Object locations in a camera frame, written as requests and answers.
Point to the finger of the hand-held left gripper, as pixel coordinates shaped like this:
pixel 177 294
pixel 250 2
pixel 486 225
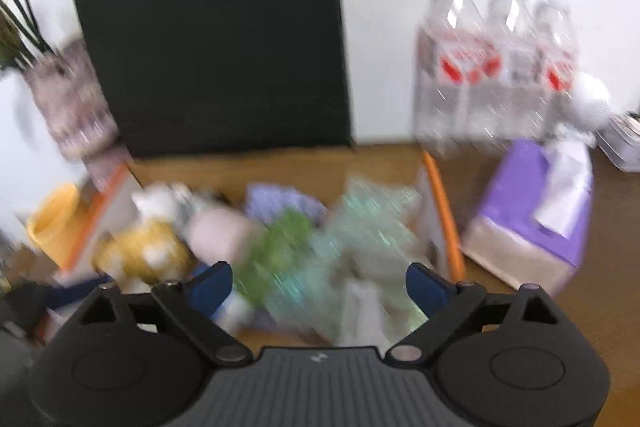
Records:
pixel 80 292

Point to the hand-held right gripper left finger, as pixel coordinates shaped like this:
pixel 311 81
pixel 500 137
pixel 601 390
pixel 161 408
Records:
pixel 210 289

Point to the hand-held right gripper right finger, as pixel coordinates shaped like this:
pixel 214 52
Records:
pixel 427 287

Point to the small white bottle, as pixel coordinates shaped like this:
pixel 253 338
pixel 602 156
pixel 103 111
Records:
pixel 237 312

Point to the pink cylinder box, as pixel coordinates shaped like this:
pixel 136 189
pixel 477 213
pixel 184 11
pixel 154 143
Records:
pixel 220 232

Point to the translucent plastic box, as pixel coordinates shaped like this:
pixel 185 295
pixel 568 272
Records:
pixel 365 312

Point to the yellow and white plush toy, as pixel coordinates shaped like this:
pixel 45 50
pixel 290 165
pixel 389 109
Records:
pixel 135 247

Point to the iridescent organza scrunchie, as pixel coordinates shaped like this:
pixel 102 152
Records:
pixel 365 232

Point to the green tissue pack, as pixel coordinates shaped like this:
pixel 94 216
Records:
pixel 287 242

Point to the purple knitted pouch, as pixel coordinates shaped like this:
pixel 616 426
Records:
pixel 280 202

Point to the red cardboard box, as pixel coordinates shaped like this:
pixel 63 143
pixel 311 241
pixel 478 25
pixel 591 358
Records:
pixel 300 167

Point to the yellow ceramic mug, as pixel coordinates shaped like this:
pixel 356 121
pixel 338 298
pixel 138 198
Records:
pixel 52 222

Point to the purple tissue box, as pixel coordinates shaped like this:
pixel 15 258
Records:
pixel 515 217

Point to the purple textured vase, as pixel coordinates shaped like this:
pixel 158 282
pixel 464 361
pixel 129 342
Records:
pixel 75 107

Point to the shrink-wrapped water bottle pack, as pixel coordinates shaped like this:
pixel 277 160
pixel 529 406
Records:
pixel 490 72

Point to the white device box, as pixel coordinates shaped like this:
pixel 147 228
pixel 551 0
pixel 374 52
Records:
pixel 622 142

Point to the white round speaker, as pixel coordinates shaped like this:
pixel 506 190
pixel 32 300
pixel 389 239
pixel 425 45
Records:
pixel 590 99

